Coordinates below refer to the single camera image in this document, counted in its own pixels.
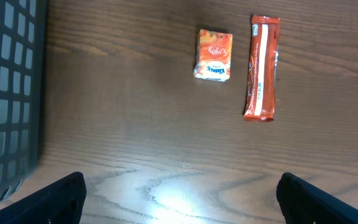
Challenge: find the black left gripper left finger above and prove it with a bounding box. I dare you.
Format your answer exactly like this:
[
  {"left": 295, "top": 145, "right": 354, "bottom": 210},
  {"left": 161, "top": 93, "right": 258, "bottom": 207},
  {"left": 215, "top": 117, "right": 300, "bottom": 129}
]
[{"left": 0, "top": 172, "right": 86, "bottom": 224}]

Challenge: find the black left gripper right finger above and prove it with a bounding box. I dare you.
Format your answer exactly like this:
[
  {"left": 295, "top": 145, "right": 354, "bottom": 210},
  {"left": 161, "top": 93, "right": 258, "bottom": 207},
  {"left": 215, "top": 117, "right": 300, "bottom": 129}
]
[{"left": 276, "top": 172, "right": 358, "bottom": 224}]

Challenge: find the orange chocolate bar wrapper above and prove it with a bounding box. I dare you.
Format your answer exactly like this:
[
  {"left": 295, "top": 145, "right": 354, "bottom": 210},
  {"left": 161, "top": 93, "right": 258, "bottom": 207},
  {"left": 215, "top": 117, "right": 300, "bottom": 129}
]
[{"left": 244, "top": 15, "right": 280, "bottom": 122}]

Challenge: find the orange tissue pack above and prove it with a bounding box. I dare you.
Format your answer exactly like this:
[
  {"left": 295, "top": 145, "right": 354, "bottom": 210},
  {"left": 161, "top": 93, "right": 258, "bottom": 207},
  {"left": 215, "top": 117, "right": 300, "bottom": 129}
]
[{"left": 193, "top": 29, "right": 232, "bottom": 82}]

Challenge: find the grey plastic mesh basket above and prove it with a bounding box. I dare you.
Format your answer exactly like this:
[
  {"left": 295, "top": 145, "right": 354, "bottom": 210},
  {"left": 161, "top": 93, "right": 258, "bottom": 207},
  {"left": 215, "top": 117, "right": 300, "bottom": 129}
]
[{"left": 0, "top": 0, "right": 48, "bottom": 203}]

